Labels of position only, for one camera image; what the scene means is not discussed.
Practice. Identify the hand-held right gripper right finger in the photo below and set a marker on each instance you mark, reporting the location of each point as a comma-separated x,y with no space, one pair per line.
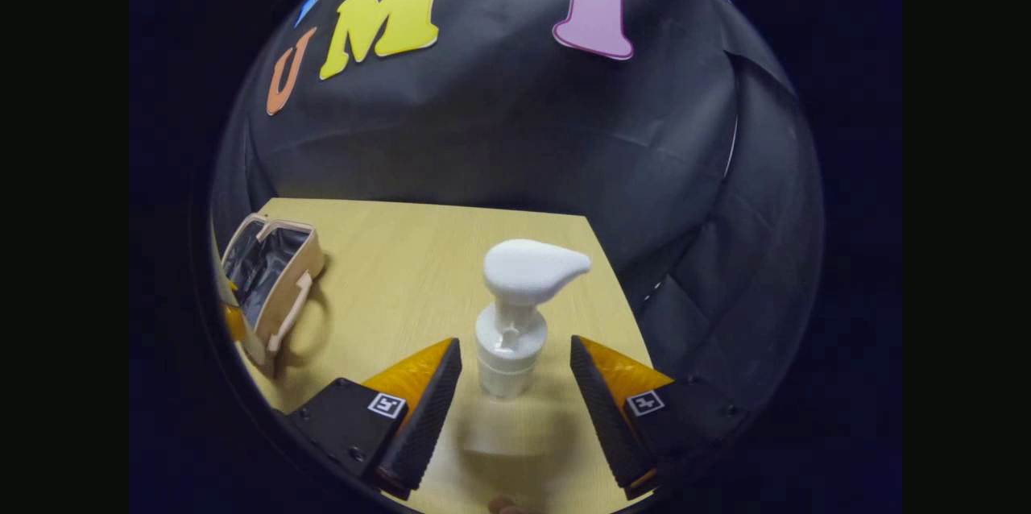
604,417

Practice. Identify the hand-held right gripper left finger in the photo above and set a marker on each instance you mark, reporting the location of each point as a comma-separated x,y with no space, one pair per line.
427,417

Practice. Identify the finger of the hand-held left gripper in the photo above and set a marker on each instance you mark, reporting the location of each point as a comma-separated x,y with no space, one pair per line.
233,325

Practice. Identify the pink suitcase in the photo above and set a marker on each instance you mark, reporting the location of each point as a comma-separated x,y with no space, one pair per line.
286,288

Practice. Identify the white pump bottle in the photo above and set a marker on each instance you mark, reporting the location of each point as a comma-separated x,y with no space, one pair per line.
515,272

